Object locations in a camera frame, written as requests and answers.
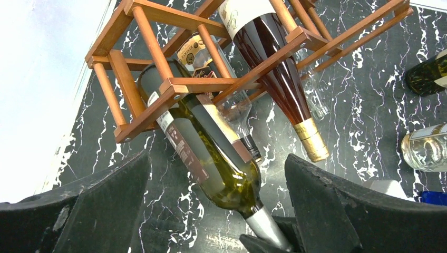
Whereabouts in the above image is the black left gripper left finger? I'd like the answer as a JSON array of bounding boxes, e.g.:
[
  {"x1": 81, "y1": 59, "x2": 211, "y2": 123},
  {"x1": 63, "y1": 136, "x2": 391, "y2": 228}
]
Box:
[{"x1": 1, "y1": 151, "x2": 149, "y2": 252}]

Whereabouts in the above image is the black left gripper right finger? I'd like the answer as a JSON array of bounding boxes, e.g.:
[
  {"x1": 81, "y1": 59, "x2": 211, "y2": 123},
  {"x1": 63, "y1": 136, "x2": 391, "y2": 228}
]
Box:
[{"x1": 239, "y1": 154, "x2": 447, "y2": 253}]

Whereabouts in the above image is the blue labelled plastic bottle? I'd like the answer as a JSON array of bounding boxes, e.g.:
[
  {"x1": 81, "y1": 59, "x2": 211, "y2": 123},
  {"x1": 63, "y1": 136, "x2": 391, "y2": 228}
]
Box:
[{"x1": 420, "y1": 191, "x2": 447, "y2": 206}]

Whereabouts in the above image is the clear glass corked bottle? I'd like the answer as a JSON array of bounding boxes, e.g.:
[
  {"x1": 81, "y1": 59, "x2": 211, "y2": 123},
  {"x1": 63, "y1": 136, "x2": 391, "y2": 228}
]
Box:
[{"x1": 401, "y1": 123, "x2": 446, "y2": 172}]

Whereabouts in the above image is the silver-capped dark wine bottle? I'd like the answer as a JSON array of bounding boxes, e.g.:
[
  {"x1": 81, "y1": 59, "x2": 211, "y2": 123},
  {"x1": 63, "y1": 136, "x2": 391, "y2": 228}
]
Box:
[{"x1": 136, "y1": 59, "x2": 292, "y2": 252}]

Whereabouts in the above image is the dark green wine bottle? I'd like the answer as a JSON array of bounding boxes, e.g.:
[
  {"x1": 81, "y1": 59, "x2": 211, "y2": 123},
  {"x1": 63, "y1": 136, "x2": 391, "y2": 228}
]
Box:
[{"x1": 404, "y1": 50, "x2": 446, "y2": 96}]

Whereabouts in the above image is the gold-capped red wine bottle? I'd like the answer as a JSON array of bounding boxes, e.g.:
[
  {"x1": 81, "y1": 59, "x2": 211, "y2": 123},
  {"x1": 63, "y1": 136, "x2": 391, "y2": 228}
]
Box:
[{"x1": 218, "y1": 1, "x2": 329, "y2": 162}]

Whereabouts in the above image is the clear uncapped glass bottle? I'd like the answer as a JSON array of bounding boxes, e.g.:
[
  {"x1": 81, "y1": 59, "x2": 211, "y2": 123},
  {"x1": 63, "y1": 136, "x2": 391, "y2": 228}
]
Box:
[{"x1": 299, "y1": 65, "x2": 329, "y2": 121}]

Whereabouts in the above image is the brown wooden wine rack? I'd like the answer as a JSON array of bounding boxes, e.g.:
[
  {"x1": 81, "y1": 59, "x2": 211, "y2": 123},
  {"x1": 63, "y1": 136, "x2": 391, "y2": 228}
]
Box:
[{"x1": 85, "y1": 1, "x2": 413, "y2": 143}]

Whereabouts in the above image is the black-capped clear glass bottle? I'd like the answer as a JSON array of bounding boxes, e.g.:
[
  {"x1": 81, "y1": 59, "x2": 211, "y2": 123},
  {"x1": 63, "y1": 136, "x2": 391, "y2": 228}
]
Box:
[{"x1": 167, "y1": 26, "x2": 263, "y2": 164}]

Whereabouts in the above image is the small white box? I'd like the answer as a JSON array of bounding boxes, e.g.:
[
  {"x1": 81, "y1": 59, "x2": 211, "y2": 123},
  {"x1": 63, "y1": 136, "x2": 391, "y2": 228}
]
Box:
[{"x1": 362, "y1": 180, "x2": 415, "y2": 202}]

